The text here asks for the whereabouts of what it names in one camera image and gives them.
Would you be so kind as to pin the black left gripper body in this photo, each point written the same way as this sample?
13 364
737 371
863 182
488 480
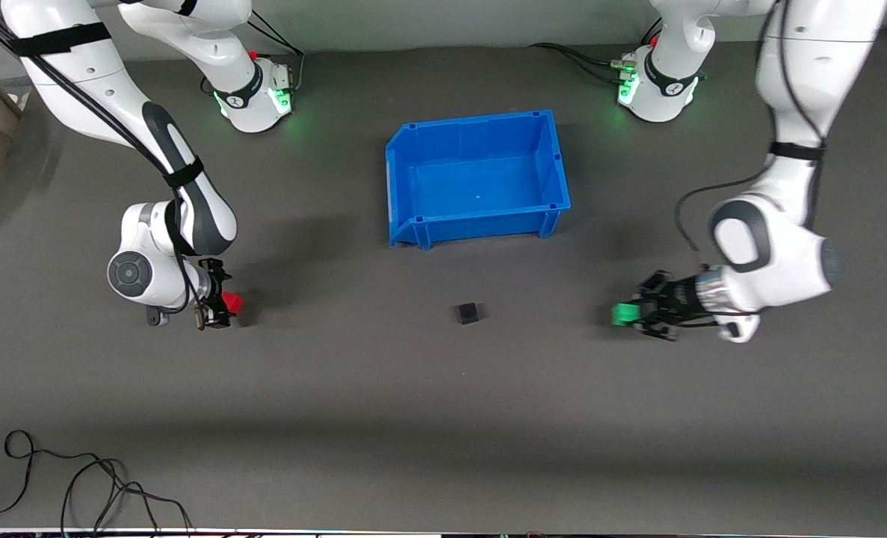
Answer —
675 300

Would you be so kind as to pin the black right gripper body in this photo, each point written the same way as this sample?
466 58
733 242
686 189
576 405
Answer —
213 285

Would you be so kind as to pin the red cube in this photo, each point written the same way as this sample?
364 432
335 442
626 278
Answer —
232 302

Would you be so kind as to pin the green cube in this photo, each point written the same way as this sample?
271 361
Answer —
622 314

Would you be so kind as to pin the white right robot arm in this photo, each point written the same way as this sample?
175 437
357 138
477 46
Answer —
189 202

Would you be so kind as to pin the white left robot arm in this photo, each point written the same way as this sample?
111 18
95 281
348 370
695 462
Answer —
779 254

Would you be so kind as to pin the black cube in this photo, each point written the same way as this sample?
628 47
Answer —
467 313

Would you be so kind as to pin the blue plastic storage bin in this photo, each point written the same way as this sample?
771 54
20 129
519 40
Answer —
480 187

